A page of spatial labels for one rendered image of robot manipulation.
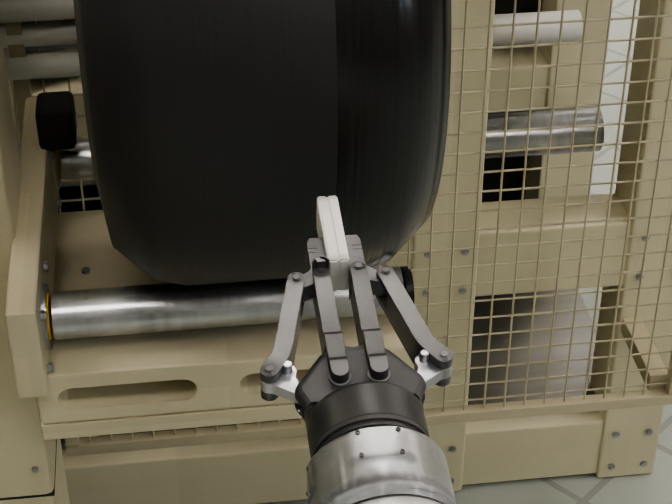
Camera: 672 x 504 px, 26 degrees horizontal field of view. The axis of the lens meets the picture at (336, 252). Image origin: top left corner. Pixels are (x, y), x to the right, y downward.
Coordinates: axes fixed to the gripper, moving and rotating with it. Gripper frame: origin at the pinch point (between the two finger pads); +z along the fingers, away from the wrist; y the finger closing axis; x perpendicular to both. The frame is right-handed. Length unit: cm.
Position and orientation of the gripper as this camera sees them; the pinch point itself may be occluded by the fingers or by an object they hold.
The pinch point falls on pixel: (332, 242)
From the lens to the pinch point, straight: 104.3
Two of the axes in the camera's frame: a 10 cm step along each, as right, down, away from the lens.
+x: -0.2, 7.3, 6.8
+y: -9.9, 0.7, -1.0
